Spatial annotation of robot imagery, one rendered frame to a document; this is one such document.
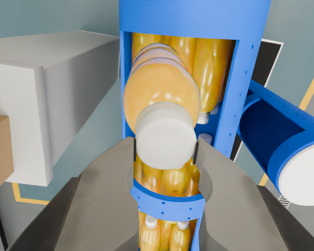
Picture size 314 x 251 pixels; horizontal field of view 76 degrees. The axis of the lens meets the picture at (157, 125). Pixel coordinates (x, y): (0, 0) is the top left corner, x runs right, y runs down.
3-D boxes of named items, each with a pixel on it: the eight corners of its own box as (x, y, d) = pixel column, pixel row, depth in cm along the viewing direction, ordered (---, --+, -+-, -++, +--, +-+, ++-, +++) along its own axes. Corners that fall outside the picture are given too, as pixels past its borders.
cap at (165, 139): (178, 95, 13) (181, 106, 11) (200, 140, 15) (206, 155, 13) (125, 120, 14) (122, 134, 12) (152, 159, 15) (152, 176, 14)
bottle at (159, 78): (169, 32, 28) (192, 62, 12) (188, 77, 31) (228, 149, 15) (125, 57, 29) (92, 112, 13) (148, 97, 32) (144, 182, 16)
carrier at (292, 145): (255, 70, 139) (213, 76, 141) (380, 133, 61) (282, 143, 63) (252, 109, 151) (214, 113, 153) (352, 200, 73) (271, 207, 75)
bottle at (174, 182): (157, 203, 61) (161, 152, 53) (181, 204, 61) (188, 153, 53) (158, 224, 55) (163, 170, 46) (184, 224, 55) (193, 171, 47)
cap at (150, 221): (149, 214, 69) (149, 211, 68) (159, 220, 68) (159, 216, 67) (143, 223, 66) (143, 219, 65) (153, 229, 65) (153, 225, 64)
